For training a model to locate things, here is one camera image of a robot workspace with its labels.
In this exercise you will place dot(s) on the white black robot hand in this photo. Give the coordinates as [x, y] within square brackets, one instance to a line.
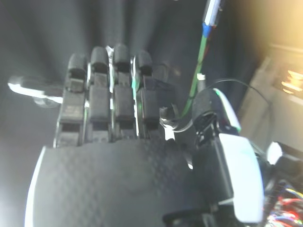
[106, 184]

